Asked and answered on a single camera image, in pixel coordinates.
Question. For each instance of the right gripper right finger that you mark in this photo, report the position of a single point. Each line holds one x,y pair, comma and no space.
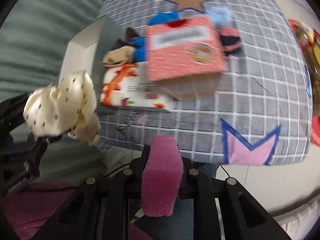
225,207

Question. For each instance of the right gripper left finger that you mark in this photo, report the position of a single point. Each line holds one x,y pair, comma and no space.
100,210

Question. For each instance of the pink sponge block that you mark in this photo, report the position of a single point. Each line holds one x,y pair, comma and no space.
161,177

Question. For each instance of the beige cloth pouch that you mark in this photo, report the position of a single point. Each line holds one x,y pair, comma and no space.
119,57

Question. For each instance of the dark knitted sock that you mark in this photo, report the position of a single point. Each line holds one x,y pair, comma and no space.
129,37

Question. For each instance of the light blue fluffy cloth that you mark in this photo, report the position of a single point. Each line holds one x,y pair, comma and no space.
220,17

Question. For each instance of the pink black sock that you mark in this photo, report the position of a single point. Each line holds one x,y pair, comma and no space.
230,40

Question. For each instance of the grey checked star tablecloth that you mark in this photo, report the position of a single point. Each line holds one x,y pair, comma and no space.
266,86

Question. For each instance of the green curtain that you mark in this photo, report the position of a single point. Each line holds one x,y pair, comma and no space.
34,38

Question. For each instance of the white grey storage box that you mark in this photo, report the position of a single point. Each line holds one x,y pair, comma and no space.
86,50

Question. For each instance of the orange white tissue pack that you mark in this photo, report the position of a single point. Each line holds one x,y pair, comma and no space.
128,86

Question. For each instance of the red round tray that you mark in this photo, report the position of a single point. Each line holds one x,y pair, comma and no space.
308,39

